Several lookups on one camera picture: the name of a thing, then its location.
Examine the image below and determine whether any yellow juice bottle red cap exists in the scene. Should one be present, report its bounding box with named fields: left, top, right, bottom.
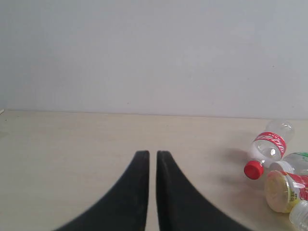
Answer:
left=265, top=170, right=308, bottom=213

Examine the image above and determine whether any clear bottle fruit label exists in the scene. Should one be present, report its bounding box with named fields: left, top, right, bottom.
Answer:
left=289, top=200, right=308, bottom=231

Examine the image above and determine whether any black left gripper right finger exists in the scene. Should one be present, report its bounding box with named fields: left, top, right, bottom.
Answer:
left=156, top=151, right=248, bottom=231

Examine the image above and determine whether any clear bottle green label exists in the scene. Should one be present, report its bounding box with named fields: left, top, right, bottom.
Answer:
left=269, top=152, right=308, bottom=176

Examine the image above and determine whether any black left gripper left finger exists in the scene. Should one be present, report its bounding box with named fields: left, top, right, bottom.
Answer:
left=58, top=151, right=150, bottom=231

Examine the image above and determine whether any clear cola bottle red label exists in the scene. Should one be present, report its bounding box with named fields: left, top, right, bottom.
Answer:
left=244, top=120, right=295, bottom=180

